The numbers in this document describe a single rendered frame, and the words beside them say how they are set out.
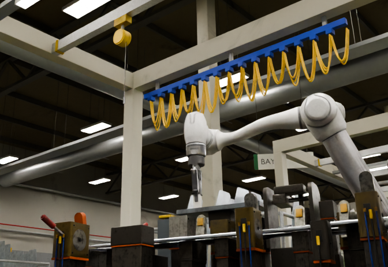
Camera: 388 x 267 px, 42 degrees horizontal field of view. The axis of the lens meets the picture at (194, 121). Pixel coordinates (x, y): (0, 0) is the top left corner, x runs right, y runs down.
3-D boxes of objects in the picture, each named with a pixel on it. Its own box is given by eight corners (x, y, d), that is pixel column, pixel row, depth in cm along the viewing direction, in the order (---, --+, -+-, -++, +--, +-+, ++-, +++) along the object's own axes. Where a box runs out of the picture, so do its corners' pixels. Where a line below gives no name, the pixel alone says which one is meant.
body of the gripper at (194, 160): (190, 160, 228) (190, 180, 225) (186, 155, 221) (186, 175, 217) (206, 159, 227) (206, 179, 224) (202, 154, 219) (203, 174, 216)
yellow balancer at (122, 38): (109, 106, 429) (112, 19, 459) (118, 108, 436) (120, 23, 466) (122, 100, 419) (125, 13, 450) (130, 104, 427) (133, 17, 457)
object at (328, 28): (142, 134, 574) (143, 85, 596) (146, 135, 579) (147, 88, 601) (352, 66, 427) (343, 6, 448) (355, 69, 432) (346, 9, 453)
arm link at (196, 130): (204, 140, 220) (212, 148, 231) (202, 107, 225) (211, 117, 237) (180, 143, 223) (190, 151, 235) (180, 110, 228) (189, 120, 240)
